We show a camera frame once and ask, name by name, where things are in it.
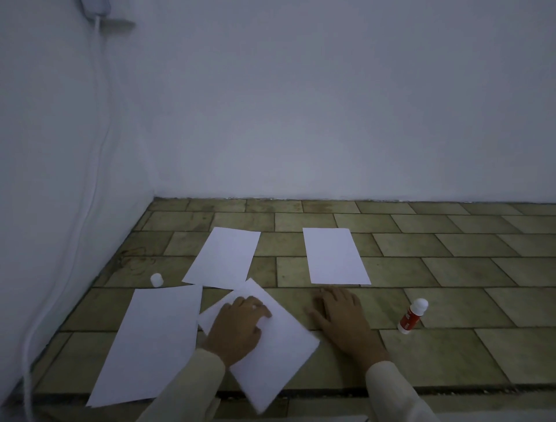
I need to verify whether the person's right hand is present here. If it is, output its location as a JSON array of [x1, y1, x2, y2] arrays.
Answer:
[[307, 286, 390, 373]]

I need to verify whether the person's left hand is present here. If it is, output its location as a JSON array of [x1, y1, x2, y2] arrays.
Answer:
[[202, 295, 273, 368]]

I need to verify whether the single white paper sheet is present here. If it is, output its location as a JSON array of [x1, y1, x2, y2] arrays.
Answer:
[[197, 278, 320, 414], [86, 284, 204, 409]]

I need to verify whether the red and white glue stick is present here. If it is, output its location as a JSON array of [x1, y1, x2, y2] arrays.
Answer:
[[397, 298, 430, 335]]

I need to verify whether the stack of white papers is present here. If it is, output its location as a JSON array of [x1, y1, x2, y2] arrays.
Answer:
[[182, 226, 262, 290], [302, 227, 372, 286]]

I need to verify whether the person's right forearm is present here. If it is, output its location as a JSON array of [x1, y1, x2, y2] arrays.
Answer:
[[364, 359, 440, 422]]

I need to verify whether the person's left forearm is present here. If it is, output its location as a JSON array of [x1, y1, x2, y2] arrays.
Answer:
[[138, 347, 226, 422]]

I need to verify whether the white plug adapter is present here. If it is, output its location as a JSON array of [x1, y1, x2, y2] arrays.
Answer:
[[79, 0, 112, 18]]

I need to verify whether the white power cable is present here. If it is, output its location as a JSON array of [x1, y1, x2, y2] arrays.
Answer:
[[21, 15, 110, 422]]

